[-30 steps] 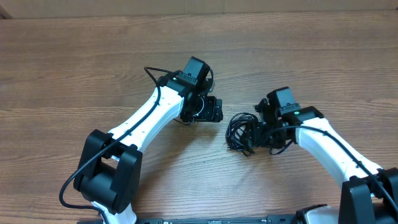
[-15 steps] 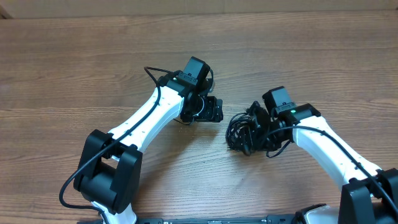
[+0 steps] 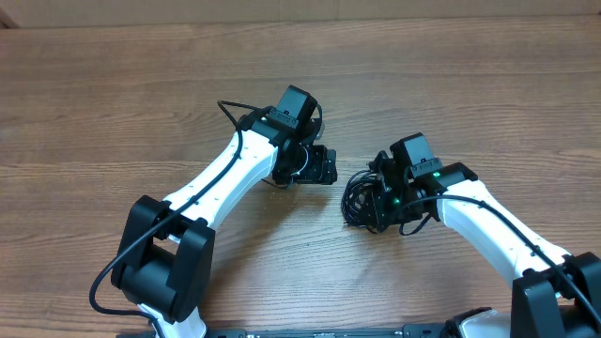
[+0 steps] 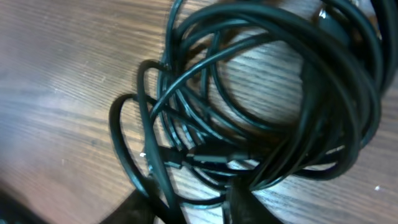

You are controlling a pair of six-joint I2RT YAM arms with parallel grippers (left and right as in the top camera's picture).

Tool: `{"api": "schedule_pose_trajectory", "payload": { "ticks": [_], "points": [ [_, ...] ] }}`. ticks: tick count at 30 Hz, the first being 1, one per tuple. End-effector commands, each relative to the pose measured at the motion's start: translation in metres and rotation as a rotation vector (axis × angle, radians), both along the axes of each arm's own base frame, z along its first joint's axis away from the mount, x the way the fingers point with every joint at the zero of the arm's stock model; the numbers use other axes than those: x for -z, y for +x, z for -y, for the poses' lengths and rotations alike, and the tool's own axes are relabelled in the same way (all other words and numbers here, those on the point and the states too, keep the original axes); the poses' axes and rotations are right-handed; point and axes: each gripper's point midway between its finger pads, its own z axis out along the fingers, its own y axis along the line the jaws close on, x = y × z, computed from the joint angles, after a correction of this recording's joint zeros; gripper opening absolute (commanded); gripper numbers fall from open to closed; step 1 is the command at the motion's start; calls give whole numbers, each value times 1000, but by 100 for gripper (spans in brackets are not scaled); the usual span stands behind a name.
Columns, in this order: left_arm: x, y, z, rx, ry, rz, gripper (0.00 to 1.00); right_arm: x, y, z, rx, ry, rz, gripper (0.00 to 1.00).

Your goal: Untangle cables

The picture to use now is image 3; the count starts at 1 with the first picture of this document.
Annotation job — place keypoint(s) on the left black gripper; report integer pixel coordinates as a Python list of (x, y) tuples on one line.
[(323, 167)]

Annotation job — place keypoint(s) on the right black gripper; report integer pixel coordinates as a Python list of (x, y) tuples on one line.
[(385, 220)]

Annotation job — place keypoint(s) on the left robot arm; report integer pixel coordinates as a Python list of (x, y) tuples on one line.
[(165, 255)]

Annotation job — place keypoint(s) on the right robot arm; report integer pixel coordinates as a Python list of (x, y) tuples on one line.
[(554, 293)]

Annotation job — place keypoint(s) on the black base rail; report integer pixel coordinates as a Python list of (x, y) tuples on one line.
[(431, 330)]

